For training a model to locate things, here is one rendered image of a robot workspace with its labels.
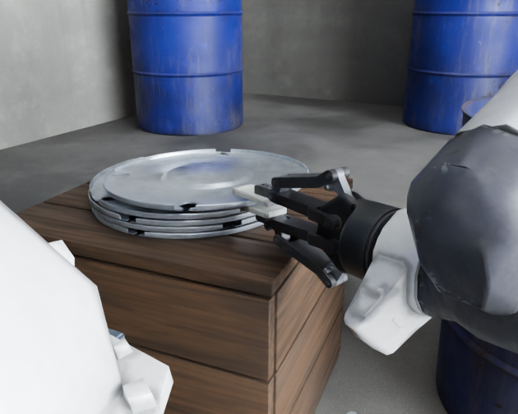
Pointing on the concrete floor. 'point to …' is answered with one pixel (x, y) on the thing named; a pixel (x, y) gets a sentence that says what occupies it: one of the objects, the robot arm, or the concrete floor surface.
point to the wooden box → (209, 308)
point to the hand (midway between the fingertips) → (258, 200)
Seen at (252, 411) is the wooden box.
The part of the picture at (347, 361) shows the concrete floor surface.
